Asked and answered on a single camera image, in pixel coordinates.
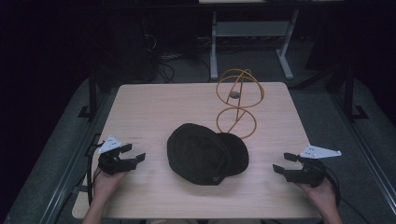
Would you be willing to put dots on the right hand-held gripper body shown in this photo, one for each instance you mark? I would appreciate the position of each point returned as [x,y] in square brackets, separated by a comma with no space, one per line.
[311,174]

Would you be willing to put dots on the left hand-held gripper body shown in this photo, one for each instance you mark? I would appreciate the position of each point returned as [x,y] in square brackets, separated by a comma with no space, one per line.
[109,165]

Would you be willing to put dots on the black cap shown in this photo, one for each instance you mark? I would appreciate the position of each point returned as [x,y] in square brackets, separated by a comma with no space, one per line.
[199,154]

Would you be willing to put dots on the person's left hand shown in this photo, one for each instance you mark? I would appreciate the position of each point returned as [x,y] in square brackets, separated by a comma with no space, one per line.
[104,186]

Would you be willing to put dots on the person's right hand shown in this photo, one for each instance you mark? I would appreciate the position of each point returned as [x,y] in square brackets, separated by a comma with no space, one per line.
[323,196]

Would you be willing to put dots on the aluminium rail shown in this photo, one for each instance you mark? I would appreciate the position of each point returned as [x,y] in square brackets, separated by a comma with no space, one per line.
[370,165]
[67,174]

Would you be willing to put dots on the black metal post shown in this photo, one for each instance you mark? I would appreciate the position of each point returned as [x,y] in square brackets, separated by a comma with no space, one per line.
[92,93]
[349,93]

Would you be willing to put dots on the white metal desk frame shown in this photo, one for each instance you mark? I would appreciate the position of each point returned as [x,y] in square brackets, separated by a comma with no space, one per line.
[249,29]

